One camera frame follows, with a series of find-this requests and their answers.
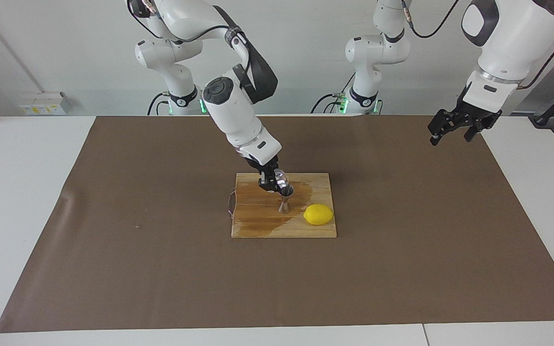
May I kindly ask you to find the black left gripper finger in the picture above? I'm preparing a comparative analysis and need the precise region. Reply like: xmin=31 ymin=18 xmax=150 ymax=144
xmin=428 ymin=110 xmax=461 ymax=146
xmin=464 ymin=119 xmax=490 ymax=142

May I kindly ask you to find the steel double cone jigger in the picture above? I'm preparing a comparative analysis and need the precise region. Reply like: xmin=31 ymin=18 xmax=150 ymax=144
xmin=277 ymin=186 xmax=295 ymax=215

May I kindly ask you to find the wooden cutting board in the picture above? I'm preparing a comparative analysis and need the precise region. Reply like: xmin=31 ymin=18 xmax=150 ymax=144
xmin=227 ymin=173 xmax=338 ymax=238

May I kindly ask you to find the yellow lemon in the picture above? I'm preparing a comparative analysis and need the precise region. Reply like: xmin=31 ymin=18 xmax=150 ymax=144
xmin=303 ymin=204 xmax=334 ymax=226

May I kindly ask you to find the brown paper table mat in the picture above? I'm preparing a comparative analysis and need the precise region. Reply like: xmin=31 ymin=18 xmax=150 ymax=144
xmin=0 ymin=114 xmax=554 ymax=333

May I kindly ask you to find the black left base cable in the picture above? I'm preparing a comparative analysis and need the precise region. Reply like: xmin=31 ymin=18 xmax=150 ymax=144
xmin=311 ymin=72 xmax=354 ymax=114

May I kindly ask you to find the black base cable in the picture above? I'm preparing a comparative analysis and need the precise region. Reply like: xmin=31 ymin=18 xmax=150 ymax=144
xmin=311 ymin=72 xmax=354 ymax=114
xmin=147 ymin=92 xmax=169 ymax=116

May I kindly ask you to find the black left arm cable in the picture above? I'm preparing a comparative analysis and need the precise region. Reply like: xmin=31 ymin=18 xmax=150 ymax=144
xmin=402 ymin=0 xmax=554 ymax=90

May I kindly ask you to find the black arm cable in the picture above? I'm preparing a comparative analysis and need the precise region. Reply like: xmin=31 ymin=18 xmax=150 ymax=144
xmin=128 ymin=0 xmax=251 ymax=68
xmin=402 ymin=0 xmax=554 ymax=90

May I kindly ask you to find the black right base cable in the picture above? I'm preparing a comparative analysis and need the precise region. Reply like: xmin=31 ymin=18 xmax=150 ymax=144
xmin=147 ymin=92 xmax=169 ymax=116

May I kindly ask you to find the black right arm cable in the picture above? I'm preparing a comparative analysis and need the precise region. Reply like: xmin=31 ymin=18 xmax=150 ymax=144
xmin=128 ymin=0 xmax=251 ymax=68

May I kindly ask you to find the white wall socket box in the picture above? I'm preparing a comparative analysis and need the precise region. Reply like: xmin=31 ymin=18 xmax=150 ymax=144
xmin=19 ymin=91 xmax=69 ymax=115

